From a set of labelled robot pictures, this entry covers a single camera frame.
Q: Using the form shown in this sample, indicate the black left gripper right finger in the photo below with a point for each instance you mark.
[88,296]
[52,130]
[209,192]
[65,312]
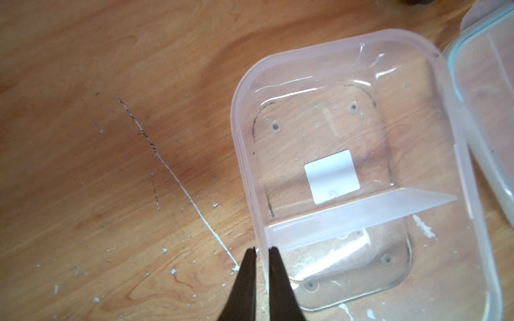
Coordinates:
[282,302]

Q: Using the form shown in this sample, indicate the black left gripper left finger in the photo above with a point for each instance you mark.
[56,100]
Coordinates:
[241,304]

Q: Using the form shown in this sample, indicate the clear lunch box with lid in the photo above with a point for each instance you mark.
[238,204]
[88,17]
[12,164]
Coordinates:
[355,166]

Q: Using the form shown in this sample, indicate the clear lunch box lid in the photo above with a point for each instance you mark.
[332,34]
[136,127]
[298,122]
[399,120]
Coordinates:
[480,61]

